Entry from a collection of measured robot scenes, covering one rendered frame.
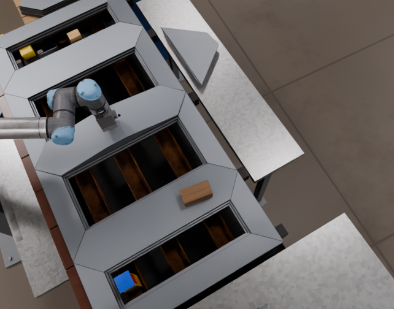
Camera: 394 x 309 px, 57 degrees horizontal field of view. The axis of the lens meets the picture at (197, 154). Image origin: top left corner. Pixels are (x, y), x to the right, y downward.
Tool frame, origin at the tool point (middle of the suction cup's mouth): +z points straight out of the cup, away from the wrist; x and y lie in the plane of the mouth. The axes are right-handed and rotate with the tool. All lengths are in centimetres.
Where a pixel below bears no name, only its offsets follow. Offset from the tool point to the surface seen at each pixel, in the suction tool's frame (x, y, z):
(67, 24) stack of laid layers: 4, 68, 5
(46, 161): 30.8, -3.5, 2.4
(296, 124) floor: -110, 1, 87
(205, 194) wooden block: -26, -45, -2
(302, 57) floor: -140, 47, 87
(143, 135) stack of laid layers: -11.8, -7.9, 3.8
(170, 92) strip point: -30.1, 6.8, 2.2
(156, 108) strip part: -21.6, 0.9, 1.2
